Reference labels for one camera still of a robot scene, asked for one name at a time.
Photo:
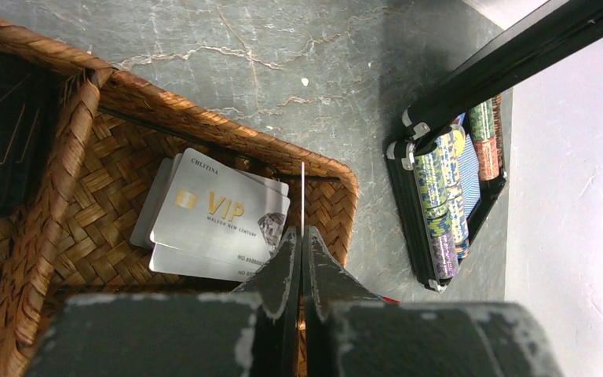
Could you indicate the green poker chip row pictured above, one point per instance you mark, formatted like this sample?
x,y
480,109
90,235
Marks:
x,y
434,197

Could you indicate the brown poker chip row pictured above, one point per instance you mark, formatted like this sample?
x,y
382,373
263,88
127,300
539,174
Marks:
x,y
496,108

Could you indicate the silver VIP credit card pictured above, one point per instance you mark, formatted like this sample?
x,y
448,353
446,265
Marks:
x,y
302,200

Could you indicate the black cards in basket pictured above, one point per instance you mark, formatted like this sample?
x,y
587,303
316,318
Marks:
x,y
24,106

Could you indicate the blue playing card deck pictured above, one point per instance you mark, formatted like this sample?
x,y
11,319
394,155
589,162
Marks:
x,y
469,176

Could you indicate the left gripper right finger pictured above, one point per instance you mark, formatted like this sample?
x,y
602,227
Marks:
x,y
351,331

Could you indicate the green pink chip row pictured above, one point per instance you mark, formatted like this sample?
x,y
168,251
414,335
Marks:
x,y
482,129

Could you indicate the silver VIP cards stack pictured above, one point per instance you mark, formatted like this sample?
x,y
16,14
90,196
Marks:
x,y
202,218

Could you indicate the red toy brick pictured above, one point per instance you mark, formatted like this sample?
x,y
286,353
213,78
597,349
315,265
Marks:
x,y
388,299

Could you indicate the black poker chip case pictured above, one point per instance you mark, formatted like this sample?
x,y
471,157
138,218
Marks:
x,y
550,33

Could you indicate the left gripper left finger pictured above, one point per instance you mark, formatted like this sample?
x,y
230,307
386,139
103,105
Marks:
x,y
251,331

